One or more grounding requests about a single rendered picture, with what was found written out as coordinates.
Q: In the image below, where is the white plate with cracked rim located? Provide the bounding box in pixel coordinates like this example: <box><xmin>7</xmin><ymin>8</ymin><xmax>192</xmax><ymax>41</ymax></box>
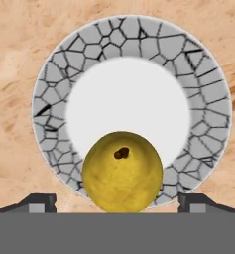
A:
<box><xmin>31</xmin><ymin>14</ymin><xmax>233</xmax><ymax>208</ymax></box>

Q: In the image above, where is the yellow pear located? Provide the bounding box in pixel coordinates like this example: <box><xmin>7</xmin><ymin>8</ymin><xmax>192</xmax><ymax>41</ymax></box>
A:
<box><xmin>81</xmin><ymin>130</ymin><xmax>164</xmax><ymax>214</ymax></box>

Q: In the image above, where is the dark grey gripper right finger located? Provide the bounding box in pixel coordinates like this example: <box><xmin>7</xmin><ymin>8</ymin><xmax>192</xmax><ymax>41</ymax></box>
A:
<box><xmin>177</xmin><ymin>192</ymin><xmax>235</xmax><ymax>214</ymax></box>

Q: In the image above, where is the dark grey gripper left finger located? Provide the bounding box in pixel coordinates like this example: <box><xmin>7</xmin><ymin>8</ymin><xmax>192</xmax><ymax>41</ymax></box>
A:
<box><xmin>0</xmin><ymin>192</ymin><xmax>58</xmax><ymax>214</ymax></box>

